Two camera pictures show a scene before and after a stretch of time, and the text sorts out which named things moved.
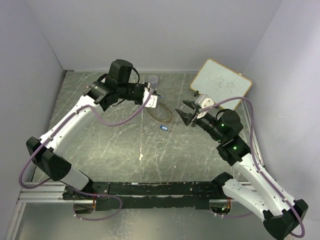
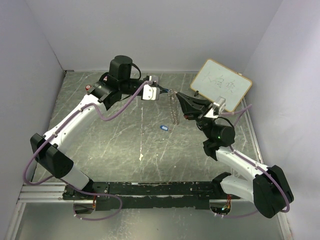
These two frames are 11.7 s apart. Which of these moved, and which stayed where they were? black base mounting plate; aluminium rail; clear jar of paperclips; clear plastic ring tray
Moved: clear plastic ring tray
Stayed: black base mounting plate; aluminium rail; clear jar of paperclips
